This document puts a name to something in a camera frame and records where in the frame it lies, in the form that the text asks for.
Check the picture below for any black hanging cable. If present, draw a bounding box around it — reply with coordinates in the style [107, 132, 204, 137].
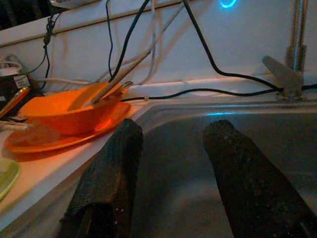
[108, 0, 152, 82]

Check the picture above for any metal fork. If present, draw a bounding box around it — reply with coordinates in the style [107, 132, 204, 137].
[108, 80, 134, 100]

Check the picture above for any thin black counter cable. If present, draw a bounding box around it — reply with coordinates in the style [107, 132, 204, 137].
[121, 83, 317, 102]

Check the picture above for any gold utensil handle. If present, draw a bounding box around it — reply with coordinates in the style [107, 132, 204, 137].
[0, 86, 30, 119]

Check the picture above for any black power adapter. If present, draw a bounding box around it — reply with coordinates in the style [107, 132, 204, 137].
[0, 74, 34, 100]

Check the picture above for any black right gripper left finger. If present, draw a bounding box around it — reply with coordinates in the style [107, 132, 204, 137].
[58, 118, 144, 238]

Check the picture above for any metal faucet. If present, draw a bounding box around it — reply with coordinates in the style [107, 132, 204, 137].
[262, 0, 310, 101]

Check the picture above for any pale wooden utensil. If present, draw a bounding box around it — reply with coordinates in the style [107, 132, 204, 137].
[90, 50, 152, 105]

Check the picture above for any stainless steel sink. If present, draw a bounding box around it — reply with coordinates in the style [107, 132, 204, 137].
[0, 98, 317, 238]

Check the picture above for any thick black cable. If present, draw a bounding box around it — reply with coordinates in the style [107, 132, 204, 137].
[182, 0, 283, 91]

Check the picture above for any light green plate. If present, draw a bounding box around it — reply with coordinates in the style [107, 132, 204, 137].
[0, 158, 22, 203]

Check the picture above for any orange bowl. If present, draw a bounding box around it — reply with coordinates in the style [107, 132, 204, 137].
[19, 81, 131, 136]

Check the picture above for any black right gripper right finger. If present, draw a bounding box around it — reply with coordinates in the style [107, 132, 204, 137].
[203, 119, 317, 238]

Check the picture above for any orange plate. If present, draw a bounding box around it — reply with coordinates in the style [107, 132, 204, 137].
[4, 101, 132, 154]

